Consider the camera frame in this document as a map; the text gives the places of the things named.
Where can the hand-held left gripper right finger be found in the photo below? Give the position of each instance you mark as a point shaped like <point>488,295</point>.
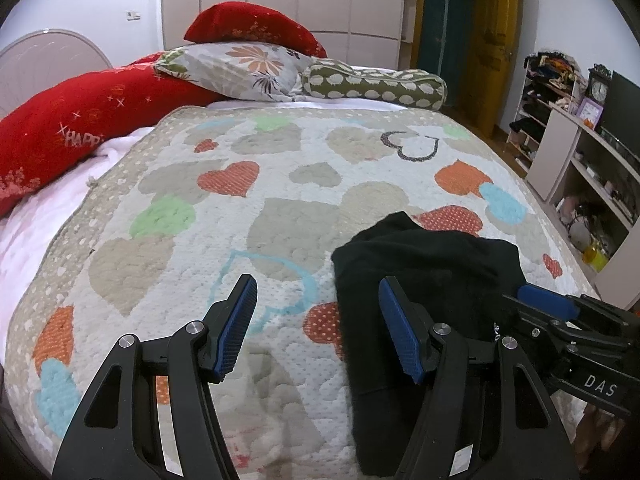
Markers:
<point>400,330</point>

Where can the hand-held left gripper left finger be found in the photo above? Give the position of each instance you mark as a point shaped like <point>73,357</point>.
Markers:
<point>235,325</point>

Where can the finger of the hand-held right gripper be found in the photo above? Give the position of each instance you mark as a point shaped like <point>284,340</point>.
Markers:
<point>545,300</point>
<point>542,327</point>

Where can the black pants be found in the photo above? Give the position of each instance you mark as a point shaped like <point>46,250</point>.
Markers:
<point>425,260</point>

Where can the person's right hand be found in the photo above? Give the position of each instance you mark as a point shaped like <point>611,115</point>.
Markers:
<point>602,435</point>

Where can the yellow plastic container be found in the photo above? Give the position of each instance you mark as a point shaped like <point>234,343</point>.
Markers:
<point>596,256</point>

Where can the beige television cabinet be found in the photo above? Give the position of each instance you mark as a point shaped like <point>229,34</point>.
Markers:
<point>555,155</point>

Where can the heart-patterned quilt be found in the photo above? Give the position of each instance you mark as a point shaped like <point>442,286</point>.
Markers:
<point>300,160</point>

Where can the purple framed clock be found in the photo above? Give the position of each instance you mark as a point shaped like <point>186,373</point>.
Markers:
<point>589,111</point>

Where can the black television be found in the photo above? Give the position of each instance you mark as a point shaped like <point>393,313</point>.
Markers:
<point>625,110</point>

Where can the cluttered shoe rack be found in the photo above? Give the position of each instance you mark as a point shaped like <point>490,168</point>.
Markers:
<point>540,90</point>

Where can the black mantel clock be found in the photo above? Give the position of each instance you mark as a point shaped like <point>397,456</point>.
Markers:
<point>599,91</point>

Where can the green polka-dot bolster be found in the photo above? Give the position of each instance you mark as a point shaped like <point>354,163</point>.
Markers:
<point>375,85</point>

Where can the floral pillow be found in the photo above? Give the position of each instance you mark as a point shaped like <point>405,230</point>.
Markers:
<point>240,67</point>

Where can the yellow wooden door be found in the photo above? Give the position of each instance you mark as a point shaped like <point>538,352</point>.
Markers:
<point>492,35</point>

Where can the long red pillow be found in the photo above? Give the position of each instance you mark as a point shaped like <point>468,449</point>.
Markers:
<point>60,110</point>

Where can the small red pillow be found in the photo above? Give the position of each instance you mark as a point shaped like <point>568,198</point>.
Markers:
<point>240,25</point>

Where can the open wardrobe side shelf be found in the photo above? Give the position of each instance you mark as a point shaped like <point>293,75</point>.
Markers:
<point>410,0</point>

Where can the white standing fan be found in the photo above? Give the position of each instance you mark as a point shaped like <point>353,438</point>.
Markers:
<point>40,60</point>

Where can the wall switch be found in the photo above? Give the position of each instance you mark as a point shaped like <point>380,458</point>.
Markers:
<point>133,16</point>

